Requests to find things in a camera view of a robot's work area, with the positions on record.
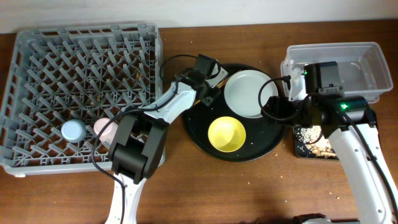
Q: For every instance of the grey dishwasher rack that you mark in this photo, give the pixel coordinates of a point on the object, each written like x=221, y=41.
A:
x=65, y=73

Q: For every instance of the round black tray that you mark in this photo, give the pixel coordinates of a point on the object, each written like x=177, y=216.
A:
x=262, y=135

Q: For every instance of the food scraps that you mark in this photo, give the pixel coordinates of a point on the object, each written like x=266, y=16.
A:
x=314, y=143

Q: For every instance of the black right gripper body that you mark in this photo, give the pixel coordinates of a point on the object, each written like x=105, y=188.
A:
x=286, y=111

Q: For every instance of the light blue plastic cup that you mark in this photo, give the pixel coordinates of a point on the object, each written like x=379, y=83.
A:
x=73, y=131

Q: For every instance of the yellow bowl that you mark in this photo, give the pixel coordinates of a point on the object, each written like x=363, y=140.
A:
x=226, y=134

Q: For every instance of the white ceramic plate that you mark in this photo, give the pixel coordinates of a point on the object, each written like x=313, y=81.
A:
x=241, y=92

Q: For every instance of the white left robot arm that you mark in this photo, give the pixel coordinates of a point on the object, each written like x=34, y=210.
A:
x=138, y=140

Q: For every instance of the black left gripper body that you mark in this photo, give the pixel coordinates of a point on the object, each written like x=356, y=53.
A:
x=211, y=93

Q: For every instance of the wooden chopstick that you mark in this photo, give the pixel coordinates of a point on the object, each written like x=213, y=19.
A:
x=224, y=81

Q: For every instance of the clear plastic bin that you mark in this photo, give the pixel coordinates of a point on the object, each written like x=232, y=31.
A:
x=362, y=66

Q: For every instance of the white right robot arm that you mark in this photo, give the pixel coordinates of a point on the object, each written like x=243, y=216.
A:
x=350, y=125

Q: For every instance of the black rectangular tray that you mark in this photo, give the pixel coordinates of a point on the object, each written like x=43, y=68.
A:
x=300, y=149

